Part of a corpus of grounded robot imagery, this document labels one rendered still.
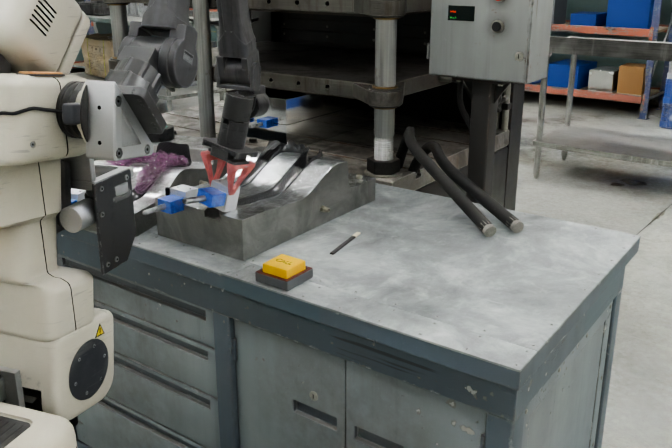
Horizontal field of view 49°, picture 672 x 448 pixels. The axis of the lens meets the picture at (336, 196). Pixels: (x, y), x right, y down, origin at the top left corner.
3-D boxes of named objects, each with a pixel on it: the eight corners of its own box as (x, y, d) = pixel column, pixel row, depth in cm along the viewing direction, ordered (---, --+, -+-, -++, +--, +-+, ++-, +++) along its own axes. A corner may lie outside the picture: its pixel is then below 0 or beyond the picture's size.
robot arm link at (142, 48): (111, 66, 111) (143, 69, 109) (139, 21, 116) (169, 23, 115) (134, 108, 118) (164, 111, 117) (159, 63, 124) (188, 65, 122)
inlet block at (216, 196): (190, 218, 144) (195, 192, 142) (173, 209, 146) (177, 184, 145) (235, 210, 154) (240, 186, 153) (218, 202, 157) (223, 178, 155)
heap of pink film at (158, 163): (149, 195, 174) (147, 163, 171) (86, 188, 179) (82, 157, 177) (202, 167, 197) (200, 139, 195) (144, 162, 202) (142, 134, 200)
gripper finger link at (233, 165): (225, 185, 156) (233, 143, 154) (250, 196, 153) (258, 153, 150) (202, 188, 151) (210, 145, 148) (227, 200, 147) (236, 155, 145)
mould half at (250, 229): (243, 261, 151) (240, 198, 146) (157, 235, 165) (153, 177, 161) (375, 199, 189) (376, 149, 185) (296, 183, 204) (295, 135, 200)
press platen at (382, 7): (401, 69, 200) (403, -4, 194) (100, 41, 272) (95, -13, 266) (519, 43, 265) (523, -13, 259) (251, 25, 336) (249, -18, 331)
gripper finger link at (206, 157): (216, 182, 158) (224, 140, 155) (240, 193, 154) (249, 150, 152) (193, 184, 152) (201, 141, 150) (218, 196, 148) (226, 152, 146)
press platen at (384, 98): (398, 153, 207) (400, 90, 202) (106, 103, 279) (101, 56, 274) (514, 107, 272) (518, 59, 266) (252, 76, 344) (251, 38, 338)
